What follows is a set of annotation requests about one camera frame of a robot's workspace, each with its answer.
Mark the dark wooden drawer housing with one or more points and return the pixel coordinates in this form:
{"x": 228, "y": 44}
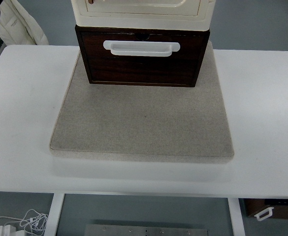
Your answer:
{"x": 206, "y": 41}

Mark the cream upper cabinet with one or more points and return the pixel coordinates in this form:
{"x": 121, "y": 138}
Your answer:
{"x": 194, "y": 15}

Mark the brown drawer on floor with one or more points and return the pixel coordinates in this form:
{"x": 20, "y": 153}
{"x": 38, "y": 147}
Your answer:
{"x": 280, "y": 211}

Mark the beige fabric pad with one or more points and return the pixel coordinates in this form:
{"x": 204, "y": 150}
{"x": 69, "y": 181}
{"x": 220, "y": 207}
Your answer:
{"x": 146, "y": 124}

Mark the white table leg left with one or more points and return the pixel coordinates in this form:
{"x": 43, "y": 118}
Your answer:
{"x": 54, "y": 214}

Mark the white table leg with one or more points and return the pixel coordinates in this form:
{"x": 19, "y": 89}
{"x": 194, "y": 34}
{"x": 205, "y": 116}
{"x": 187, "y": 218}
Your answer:
{"x": 54, "y": 214}
{"x": 236, "y": 217}

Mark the white table leg right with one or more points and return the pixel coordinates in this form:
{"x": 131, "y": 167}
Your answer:
{"x": 236, "y": 217}

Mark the white jacket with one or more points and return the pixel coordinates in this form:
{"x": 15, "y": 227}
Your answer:
{"x": 18, "y": 27}

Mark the white power adapter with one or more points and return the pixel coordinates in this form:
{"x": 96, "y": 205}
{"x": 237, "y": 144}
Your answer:
{"x": 7, "y": 230}

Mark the white handle on floor drawer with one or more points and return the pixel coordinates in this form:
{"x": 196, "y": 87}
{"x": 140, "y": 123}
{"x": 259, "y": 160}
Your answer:
{"x": 264, "y": 214}

